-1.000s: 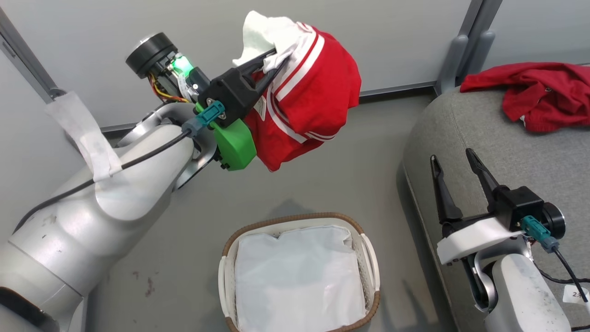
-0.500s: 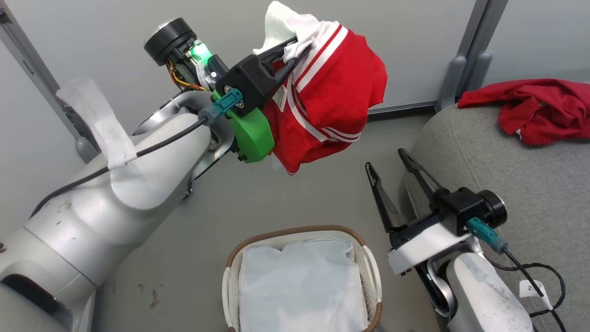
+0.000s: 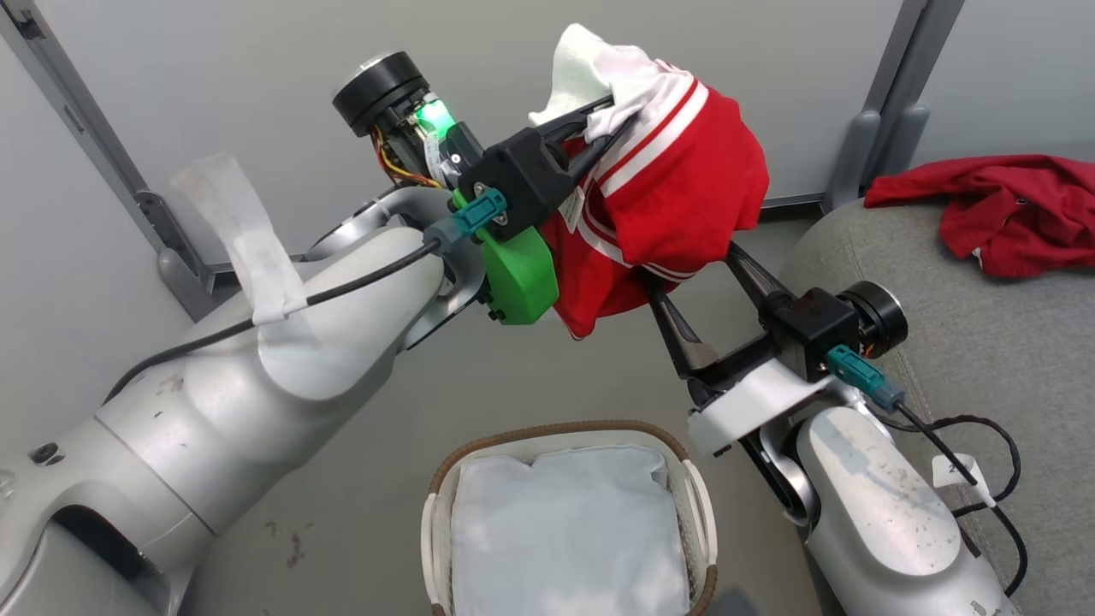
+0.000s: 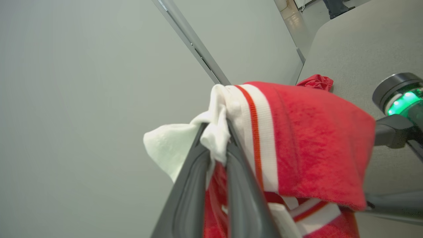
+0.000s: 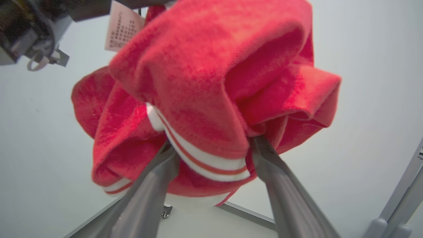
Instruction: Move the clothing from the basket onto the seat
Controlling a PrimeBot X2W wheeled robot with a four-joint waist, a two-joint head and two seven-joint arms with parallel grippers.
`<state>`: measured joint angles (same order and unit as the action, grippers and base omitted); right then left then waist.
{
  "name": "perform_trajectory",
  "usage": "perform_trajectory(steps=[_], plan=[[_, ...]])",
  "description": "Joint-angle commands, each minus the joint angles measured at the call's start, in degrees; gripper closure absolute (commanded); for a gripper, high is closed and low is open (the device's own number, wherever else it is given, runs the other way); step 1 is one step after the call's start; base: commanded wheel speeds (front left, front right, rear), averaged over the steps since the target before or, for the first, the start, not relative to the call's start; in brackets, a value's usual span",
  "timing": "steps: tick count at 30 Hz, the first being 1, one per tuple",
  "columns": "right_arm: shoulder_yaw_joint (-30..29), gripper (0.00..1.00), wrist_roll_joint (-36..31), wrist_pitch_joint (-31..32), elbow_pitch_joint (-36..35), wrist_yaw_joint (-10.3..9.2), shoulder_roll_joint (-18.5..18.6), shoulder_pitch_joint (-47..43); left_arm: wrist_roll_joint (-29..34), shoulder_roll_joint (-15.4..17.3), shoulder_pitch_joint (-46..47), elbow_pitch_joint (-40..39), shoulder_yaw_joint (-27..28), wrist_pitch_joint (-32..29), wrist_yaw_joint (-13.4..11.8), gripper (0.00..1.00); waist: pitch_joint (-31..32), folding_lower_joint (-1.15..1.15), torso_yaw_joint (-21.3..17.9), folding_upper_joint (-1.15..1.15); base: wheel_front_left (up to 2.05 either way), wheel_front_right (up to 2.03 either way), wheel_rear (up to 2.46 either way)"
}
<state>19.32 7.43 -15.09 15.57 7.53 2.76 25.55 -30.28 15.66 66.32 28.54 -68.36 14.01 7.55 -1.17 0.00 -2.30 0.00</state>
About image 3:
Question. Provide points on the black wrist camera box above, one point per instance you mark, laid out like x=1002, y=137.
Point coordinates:
x=813, y=329
x=522, y=175

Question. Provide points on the red jersey with white stripes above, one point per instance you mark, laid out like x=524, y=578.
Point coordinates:
x=684, y=197

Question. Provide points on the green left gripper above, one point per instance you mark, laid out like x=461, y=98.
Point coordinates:
x=517, y=278

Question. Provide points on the light blue basket cloth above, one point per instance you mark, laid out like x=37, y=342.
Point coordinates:
x=565, y=530

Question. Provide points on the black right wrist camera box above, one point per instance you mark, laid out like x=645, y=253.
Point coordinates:
x=813, y=329

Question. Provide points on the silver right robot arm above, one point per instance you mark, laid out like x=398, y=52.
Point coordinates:
x=873, y=505

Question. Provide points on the plain red shirt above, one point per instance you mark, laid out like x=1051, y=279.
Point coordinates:
x=1009, y=205

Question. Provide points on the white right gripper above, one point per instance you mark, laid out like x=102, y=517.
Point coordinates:
x=761, y=402

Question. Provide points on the grey fabric sofa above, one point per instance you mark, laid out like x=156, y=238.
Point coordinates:
x=967, y=368

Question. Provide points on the small white tape tag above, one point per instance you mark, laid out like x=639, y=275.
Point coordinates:
x=958, y=475

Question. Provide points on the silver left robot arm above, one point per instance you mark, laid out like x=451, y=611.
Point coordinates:
x=257, y=393

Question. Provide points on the long translucent white tape strip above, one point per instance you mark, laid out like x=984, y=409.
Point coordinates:
x=248, y=239

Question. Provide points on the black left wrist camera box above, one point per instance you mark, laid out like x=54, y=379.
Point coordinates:
x=522, y=175

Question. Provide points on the small metal latch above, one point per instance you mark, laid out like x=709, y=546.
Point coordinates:
x=158, y=218

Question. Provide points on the white woven laundry basket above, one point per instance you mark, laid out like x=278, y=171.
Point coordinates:
x=697, y=505

